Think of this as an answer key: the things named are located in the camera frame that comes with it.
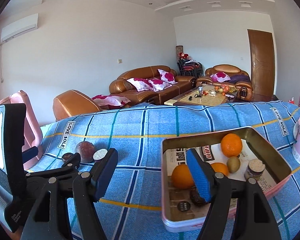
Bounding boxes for small dark passion fruit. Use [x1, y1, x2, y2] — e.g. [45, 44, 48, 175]
[62, 153, 74, 163]

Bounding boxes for large purple passion fruit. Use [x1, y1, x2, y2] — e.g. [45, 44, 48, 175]
[75, 141, 95, 163]

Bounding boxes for sugarcane piece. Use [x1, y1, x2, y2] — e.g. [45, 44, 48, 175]
[244, 159, 266, 180]
[93, 148, 108, 162]

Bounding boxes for wrinkled dark brown fruit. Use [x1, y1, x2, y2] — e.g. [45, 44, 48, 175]
[190, 187, 207, 207]

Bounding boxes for small brown kiwi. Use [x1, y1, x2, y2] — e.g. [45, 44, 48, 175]
[226, 156, 241, 173]

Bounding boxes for large orange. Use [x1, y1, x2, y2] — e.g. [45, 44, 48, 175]
[221, 133, 243, 158]

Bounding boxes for pink electric kettle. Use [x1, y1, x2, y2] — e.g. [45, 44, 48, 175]
[0, 90, 43, 170]

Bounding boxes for pink tin box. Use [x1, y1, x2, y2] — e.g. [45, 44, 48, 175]
[161, 127, 292, 239]

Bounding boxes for blue plaid tablecloth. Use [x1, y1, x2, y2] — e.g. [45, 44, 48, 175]
[31, 101, 300, 239]

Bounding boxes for brown leather three-seat sofa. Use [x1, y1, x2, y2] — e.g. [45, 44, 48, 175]
[109, 66, 196, 106]

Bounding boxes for floral pillow left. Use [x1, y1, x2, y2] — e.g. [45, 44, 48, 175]
[127, 77, 153, 92]

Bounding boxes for floral pillow middle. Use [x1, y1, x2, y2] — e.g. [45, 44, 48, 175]
[147, 78, 172, 92]

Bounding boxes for floral pillow right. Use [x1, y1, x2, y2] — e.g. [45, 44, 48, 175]
[158, 69, 177, 85]

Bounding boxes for wooden coffee table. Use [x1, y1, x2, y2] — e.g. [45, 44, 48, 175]
[164, 85, 238, 106]

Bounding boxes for stacked dark chairs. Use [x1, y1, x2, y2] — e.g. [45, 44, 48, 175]
[177, 59, 204, 78]

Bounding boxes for floral pillow on armchair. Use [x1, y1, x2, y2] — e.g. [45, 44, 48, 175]
[210, 72, 231, 83]

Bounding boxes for brown leather armchair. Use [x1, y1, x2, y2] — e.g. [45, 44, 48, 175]
[196, 64, 253, 101]

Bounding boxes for brown wooden door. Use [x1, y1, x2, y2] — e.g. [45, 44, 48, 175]
[248, 29, 275, 97]

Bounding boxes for white wall air conditioner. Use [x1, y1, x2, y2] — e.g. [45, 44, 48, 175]
[1, 14, 39, 42]

